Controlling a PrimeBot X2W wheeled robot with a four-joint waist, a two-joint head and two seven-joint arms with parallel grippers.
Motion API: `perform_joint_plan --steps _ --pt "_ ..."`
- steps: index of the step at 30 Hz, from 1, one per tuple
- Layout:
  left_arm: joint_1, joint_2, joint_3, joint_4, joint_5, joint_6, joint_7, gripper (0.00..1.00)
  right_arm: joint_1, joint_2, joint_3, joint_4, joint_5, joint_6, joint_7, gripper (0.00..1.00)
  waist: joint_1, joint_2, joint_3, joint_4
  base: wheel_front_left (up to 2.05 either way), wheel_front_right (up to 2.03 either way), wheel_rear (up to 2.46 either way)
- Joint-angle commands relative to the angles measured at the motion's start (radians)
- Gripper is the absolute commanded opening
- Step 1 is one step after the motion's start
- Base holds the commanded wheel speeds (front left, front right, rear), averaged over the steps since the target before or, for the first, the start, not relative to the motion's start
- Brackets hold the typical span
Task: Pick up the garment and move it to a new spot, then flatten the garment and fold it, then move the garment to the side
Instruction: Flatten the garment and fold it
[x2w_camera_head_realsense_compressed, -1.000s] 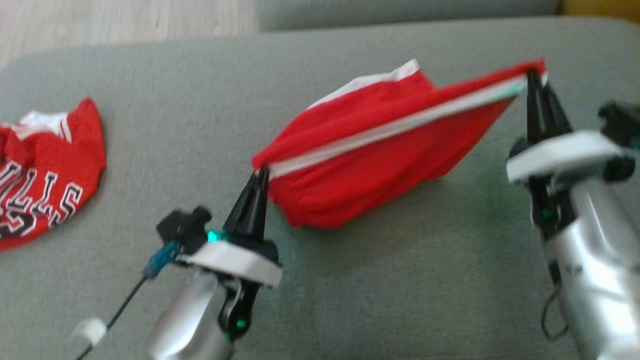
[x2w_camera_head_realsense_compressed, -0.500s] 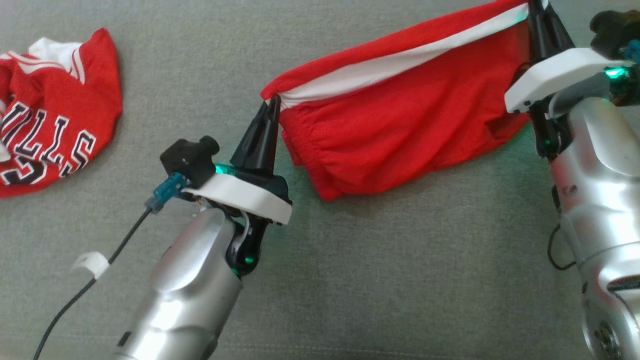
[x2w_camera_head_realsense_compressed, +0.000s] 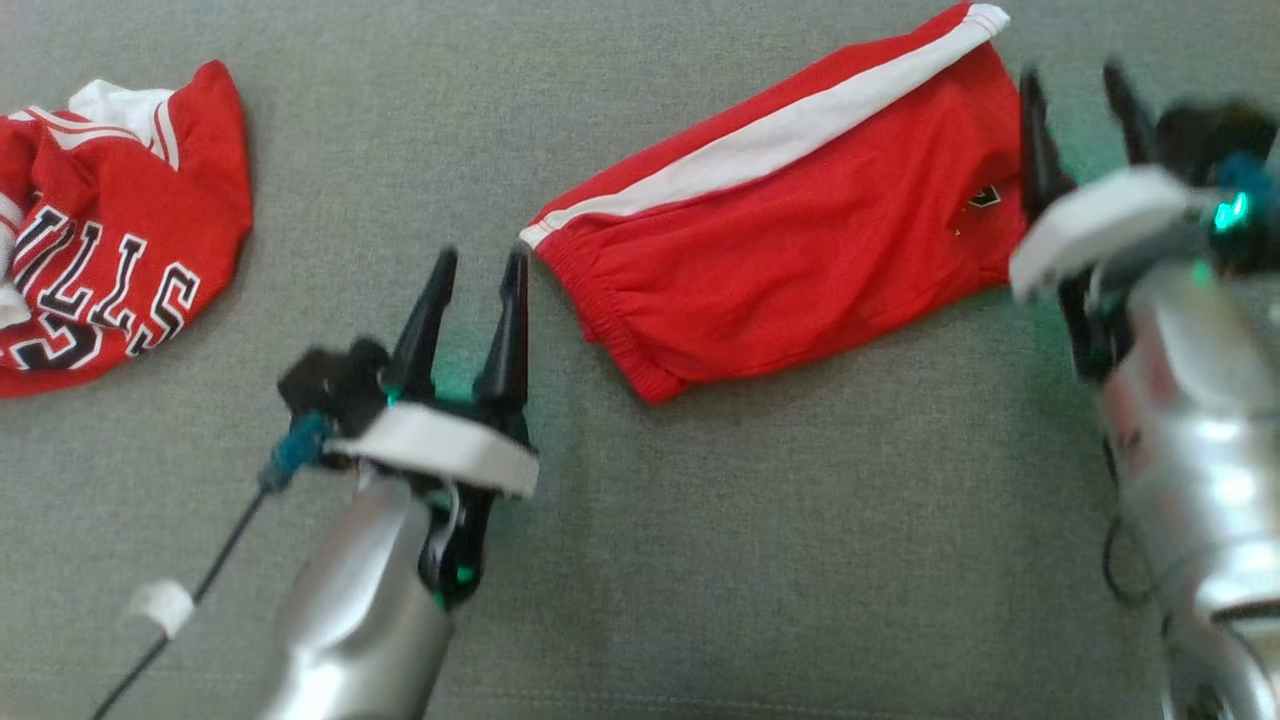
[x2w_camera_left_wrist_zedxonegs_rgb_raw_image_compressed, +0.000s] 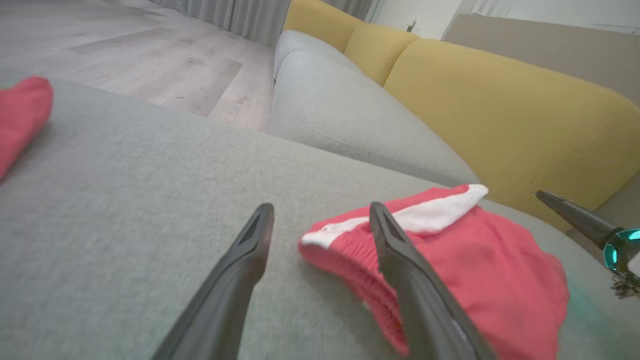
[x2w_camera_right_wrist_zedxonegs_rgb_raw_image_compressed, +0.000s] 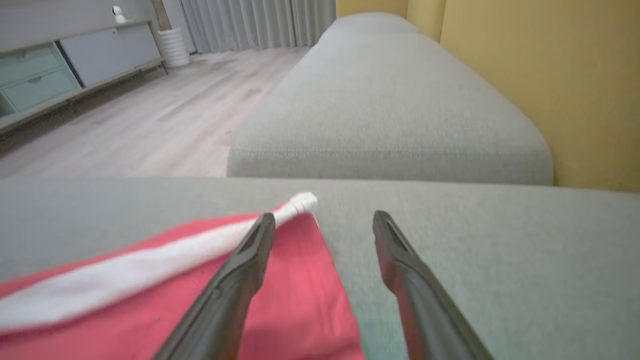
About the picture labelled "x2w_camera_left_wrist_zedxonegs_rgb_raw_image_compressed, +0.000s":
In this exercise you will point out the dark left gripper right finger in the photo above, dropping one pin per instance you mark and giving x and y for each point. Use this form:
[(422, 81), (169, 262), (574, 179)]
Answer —
[(420, 310)]

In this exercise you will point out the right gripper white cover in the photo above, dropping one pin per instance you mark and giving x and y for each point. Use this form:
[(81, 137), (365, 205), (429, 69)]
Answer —
[(627, 250)]

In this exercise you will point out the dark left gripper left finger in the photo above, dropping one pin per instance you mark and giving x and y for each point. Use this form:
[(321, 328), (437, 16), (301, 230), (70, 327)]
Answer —
[(225, 300)]

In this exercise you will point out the red jersey with black number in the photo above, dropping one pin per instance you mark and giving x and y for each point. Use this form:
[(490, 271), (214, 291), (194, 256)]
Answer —
[(490, 280)]

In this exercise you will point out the red white-striped sports garment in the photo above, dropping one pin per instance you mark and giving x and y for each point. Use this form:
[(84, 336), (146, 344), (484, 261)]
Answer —
[(22, 115)]

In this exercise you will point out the yellow sofa back cushion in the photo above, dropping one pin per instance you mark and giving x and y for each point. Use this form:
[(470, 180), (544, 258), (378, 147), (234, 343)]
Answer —
[(500, 125), (315, 20), (380, 50)]

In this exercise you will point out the beige flat panel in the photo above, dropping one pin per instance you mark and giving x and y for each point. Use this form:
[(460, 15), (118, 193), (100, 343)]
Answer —
[(550, 50)]

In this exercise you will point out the grey sofa seat cushion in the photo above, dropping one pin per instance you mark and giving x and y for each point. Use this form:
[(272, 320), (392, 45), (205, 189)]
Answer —
[(350, 115), (300, 42)]

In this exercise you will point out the grey curtain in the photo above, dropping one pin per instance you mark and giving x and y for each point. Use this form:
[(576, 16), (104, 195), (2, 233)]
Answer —
[(240, 17)]

